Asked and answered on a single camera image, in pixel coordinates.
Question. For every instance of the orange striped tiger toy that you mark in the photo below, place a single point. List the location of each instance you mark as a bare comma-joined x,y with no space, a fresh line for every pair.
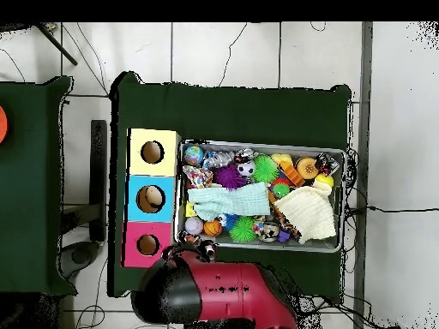
188,238

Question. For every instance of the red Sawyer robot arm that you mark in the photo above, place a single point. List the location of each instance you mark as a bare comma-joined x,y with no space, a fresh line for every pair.
233,288

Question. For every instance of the wooden box with three holes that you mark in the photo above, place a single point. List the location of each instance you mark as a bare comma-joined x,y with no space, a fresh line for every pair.
169,161

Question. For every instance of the shallow metal mesh bin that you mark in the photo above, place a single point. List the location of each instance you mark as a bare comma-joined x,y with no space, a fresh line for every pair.
301,150

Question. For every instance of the white baseball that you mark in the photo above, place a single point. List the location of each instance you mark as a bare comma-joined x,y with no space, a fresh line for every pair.
194,225

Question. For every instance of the mint green waffle cloth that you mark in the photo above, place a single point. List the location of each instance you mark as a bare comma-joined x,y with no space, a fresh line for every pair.
233,202

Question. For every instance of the colourful heart print cloth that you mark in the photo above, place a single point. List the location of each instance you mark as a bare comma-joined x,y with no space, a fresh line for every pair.
198,176

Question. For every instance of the purple spiky ball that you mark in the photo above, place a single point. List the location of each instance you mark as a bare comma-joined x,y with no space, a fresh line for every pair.
229,177

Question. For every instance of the silver toy robot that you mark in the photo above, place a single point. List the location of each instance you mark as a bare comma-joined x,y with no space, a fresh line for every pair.
217,159

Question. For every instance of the globe print ball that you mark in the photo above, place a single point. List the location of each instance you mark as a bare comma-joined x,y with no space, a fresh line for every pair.
193,155

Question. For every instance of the green spiky ball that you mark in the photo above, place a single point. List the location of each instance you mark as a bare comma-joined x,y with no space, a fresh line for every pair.
265,169

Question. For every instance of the cream waffle cloth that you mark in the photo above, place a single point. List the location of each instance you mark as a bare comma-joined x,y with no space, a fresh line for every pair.
308,212

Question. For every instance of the orange plastic block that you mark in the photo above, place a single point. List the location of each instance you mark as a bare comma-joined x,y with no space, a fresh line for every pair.
291,172

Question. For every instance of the grey round chair base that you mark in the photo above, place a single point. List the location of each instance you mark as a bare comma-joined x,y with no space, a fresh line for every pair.
80,255

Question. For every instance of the toy burger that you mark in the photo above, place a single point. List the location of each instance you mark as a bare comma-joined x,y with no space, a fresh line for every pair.
307,168

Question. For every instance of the black upright panel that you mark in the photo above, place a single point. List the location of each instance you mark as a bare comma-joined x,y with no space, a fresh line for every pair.
98,171

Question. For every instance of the dark green table cloth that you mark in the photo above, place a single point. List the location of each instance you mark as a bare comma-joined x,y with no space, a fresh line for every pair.
31,205
223,113

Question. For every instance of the orange disc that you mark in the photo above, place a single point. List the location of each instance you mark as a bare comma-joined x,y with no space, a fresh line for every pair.
2,125

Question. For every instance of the black slanted rod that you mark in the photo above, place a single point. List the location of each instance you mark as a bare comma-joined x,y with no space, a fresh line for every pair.
58,46

